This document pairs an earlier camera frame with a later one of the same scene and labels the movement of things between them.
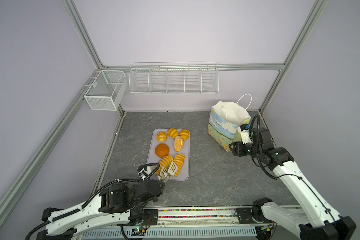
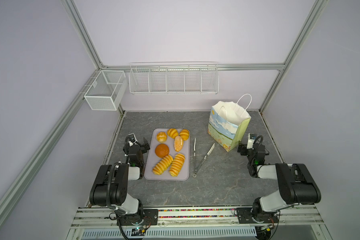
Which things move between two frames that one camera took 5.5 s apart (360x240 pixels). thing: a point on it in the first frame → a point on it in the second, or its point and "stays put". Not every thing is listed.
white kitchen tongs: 165,174 → 196,169
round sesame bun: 161,137 stays put
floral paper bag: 225,117 stays put
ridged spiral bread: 165,162 stays put
